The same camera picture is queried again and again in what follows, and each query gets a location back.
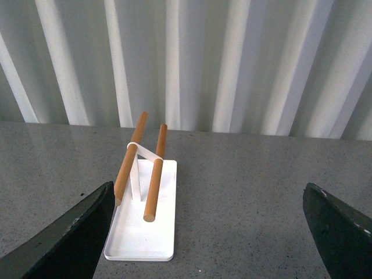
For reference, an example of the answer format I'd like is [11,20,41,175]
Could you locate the white rack with wooden bars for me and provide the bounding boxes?
[103,112,177,262]

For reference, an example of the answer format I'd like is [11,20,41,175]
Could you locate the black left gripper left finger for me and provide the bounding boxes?
[1,181,115,278]

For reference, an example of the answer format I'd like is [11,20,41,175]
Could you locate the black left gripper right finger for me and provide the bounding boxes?
[303,183,371,278]

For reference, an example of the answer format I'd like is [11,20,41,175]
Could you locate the white pleated curtain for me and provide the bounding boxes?
[1,1,371,140]

